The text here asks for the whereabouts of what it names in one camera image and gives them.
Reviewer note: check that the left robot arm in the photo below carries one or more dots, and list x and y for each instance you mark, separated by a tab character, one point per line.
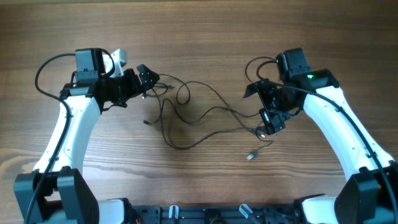
55	191

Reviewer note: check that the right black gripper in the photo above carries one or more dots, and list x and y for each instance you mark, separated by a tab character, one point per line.
267	101

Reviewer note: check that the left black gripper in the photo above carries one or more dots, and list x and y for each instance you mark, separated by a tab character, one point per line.
134	88

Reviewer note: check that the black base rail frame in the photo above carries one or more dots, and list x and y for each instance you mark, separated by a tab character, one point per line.
217	214

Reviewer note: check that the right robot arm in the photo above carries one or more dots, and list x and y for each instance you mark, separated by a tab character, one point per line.
370	191

